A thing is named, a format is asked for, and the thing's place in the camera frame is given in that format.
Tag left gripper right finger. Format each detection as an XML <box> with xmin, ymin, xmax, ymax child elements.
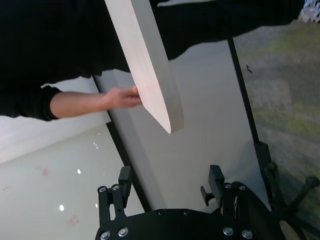
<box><xmin>208</xmin><ymin>164</ymin><xmax>248</xmax><ymax>216</ymax></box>

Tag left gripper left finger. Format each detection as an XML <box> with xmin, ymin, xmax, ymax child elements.
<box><xmin>97</xmin><ymin>165</ymin><xmax>133</xmax><ymax>226</ymax></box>

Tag white rolling pedestal table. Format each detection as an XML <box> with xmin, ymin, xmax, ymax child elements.
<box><xmin>104</xmin><ymin>0</ymin><xmax>185</xmax><ymax>136</ymax></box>

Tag person's right forearm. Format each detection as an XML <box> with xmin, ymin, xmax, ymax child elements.
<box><xmin>49</xmin><ymin>90</ymin><xmax>111</xmax><ymax>119</ymax></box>

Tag person's right hand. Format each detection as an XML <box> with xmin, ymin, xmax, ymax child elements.
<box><xmin>104</xmin><ymin>86</ymin><xmax>142</xmax><ymax>111</ymax></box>

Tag black rectangular block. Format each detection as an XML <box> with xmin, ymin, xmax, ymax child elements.
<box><xmin>254</xmin><ymin>141</ymin><xmax>273</xmax><ymax>176</ymax></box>

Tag black framed glass whiteboard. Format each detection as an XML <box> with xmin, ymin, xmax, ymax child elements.
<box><xmin>0</xmin><ymin>74</ymin><xmax>152</xmax><ymax>240</ymax></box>

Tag black office chair base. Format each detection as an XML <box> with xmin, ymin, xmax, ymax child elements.
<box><xmin>263</xmin><ymin>161</ymin><xmax>320</xmax><ymax>226</ymax></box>

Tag person in black shirt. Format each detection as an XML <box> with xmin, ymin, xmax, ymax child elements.
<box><xmin>147</xmin><ymin>0</ymin><xmax>301</xmax><ymax>61</ymax></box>

